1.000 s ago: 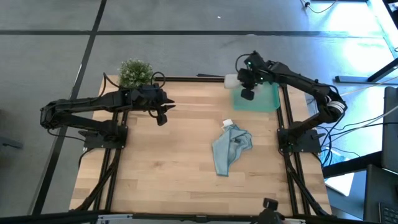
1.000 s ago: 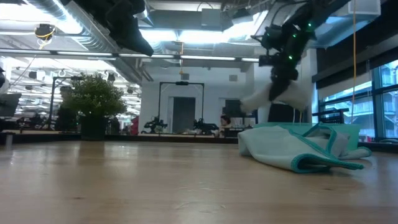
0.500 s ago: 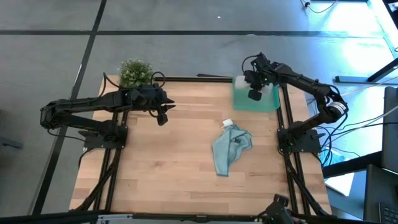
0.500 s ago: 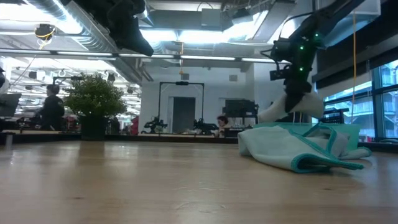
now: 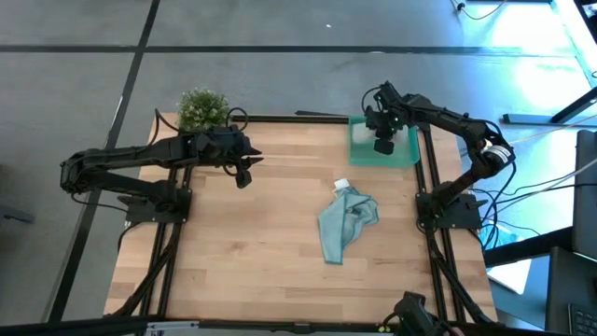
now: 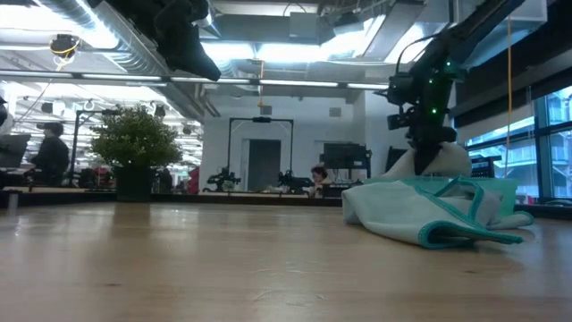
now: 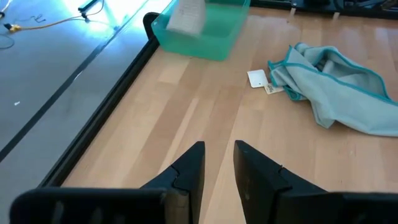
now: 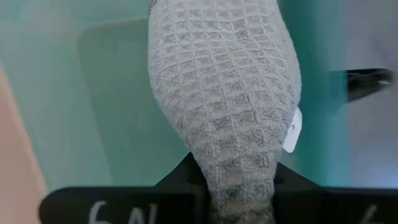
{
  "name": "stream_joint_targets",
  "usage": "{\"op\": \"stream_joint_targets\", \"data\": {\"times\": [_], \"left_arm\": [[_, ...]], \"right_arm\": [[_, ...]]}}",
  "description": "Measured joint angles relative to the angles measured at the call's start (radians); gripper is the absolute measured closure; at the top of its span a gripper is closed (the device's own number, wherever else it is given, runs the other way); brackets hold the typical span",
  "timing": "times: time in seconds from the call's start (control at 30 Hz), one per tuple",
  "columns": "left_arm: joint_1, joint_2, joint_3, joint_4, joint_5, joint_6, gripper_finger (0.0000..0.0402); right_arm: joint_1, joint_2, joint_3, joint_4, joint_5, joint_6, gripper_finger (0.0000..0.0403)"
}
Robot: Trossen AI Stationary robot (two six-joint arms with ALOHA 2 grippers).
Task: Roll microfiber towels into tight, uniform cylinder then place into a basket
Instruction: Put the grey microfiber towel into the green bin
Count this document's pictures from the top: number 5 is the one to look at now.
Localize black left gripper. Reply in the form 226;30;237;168
194;125;265;170

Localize grey waffle microfiber towel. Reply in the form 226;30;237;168
351;121;410;145

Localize teal microfiber towel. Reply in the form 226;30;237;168
317;177;381;266

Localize green translucent plastic basket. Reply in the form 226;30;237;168
348;115;422;169

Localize small green potted plant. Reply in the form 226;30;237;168
176;87;232;133

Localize black desk leg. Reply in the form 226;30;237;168
502;85;597;126

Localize black left side rails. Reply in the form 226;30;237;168
111;134;200;319

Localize black rails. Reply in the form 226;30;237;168
111;134;200;319
414;128;498;326

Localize blue object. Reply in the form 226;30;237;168
487;222;520;249

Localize black right side rails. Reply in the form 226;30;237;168
414;128;498;326

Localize black desk beam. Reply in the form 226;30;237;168
483;226;575;268

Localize white paper sheet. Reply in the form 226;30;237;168
486;258;534;296

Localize dark monitor panel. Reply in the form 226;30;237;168
571;129;597;261

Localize black keyboard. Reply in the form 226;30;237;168
567;301;597;336

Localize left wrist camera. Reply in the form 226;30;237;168
234;167;254;189

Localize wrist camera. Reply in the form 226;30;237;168
372;138;396;157
234;167;254;189

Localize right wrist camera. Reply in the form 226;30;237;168
372;138;396;157

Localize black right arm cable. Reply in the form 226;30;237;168
360;85;384;116

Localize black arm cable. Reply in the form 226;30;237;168
360;85;384;116
152;105;251;136

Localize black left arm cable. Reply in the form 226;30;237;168
152;105;251;136

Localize black cross rail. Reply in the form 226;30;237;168
230;115;352;125

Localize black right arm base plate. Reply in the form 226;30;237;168
415;192;482;231

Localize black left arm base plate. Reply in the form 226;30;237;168
124;186;193;224

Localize tan cable with black plug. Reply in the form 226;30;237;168
449;0;508;21

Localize black cable bundle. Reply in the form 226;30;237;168
454;158;597;251

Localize black frame beam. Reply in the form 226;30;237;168
0;316;597;336

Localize black device with cables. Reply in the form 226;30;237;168
390;290;451;336

